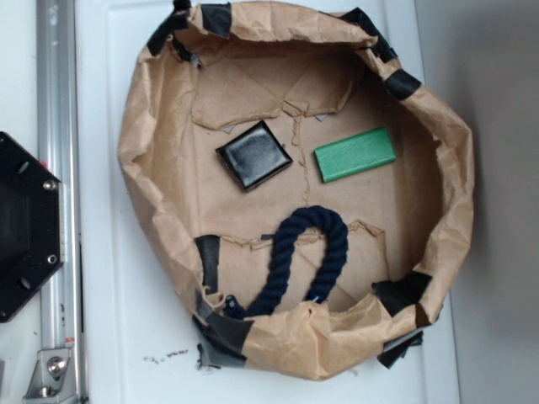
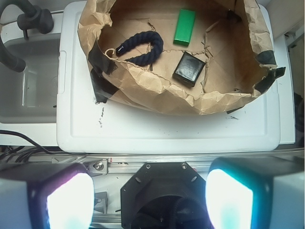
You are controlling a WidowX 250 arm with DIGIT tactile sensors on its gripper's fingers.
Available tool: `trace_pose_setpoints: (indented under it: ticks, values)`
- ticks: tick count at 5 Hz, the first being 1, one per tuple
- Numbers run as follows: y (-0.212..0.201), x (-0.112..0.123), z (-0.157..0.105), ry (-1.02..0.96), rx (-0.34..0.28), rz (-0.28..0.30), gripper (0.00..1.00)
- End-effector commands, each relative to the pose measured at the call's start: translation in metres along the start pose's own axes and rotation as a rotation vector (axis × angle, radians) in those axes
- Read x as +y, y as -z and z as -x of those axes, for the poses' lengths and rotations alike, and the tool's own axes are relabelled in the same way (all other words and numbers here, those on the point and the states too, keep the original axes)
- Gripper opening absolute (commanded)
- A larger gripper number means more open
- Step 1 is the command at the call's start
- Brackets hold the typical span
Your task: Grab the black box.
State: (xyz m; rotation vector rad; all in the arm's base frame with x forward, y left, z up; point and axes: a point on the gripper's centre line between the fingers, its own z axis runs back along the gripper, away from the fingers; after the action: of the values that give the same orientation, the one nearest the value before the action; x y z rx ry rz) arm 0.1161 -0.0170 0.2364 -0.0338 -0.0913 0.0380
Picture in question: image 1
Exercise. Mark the aluminium extrusion rail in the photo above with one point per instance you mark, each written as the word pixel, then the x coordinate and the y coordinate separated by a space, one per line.
pixel 61 298

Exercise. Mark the metal corner bracket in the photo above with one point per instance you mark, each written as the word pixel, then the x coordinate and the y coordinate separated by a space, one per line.
pixel 53 379

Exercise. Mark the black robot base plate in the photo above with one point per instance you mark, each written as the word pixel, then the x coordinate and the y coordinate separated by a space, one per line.
pixel 31 250

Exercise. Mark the green rectangular block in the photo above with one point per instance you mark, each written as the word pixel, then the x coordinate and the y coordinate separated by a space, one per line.
pixel 355 154

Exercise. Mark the brown paper bag bin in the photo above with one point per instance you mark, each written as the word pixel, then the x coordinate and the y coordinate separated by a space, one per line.
pixel 296 276

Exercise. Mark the black square box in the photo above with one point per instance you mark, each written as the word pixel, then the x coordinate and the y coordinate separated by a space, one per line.
pixel 254 157

